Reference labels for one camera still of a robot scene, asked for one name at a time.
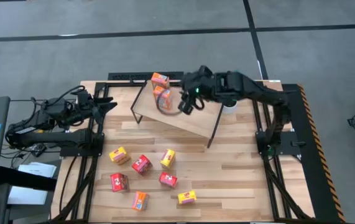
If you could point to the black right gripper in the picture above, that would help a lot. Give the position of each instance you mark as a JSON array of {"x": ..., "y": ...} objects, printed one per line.
[{"x": 200, "y": 82}]

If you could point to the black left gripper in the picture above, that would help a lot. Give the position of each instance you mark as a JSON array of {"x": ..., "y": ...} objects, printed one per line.
[{"x": 90, "y": 104}]

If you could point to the orange Mini-Wheats cereal box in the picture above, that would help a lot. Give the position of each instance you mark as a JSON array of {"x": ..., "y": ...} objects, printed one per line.
[
  {"x": 164, "y": 97},
  {"x": 140, "y": 200},
  {"x": 160, "y": 80}
]

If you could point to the yellow Corn Pops cereal box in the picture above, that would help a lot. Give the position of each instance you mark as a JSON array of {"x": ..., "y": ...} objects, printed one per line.
[
  {"x": 186, "y": 197},
  {"x": 118, "y": 155},
  {"x": 168, "y": 158}
]

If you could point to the red Froot Loops cereal box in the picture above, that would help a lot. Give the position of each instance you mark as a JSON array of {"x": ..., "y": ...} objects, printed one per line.
[
  {"x": 118, "y": 182},
  {"x": 141, "y": 164},
  {"x": 168, "y": 179}
]

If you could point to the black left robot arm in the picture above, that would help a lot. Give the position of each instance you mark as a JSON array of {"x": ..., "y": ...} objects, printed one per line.
[{"x": 56, "y": 137}]

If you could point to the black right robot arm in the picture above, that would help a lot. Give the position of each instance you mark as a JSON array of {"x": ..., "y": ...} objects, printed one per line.
[{"x": 251, "y": 88}]

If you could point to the green plant in white pot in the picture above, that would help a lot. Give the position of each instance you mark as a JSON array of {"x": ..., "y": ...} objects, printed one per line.
[{"x": 230, "y": 109}]

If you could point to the white paper sheets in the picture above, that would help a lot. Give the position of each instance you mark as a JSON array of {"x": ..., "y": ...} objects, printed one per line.
[{"x": 37, "y": 169}]

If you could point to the black padded bar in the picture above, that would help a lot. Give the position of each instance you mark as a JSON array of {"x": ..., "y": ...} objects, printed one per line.
[{"x": 25, "y": 180}]

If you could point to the black hazard-striped platform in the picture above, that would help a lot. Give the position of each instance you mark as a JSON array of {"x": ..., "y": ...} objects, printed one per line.
[{"x": 318, "y": 186}]

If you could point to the wooden shelf with black frame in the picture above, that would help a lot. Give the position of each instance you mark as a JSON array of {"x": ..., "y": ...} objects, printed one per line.
[{"x": 196, "y": 121}]

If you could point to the black metal table frame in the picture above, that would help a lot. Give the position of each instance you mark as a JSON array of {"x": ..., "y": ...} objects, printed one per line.
[{"x": 100, "y": 84}]

